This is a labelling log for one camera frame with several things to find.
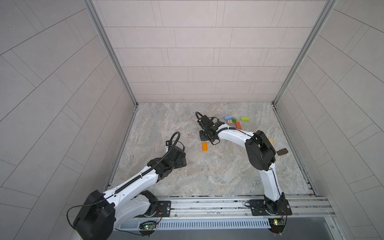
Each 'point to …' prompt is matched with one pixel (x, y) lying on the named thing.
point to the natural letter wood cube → (189, 135)
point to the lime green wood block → (245, 118)
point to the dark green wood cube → (234, 119)
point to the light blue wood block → (228, 117)
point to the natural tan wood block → (271, 140)
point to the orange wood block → (204, 146)
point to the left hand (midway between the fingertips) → (181, 157)
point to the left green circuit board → (149, 227)
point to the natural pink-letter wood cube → (229, 121)
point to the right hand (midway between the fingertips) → (202, 136)
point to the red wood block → (238, 125)
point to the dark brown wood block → (282, 151)
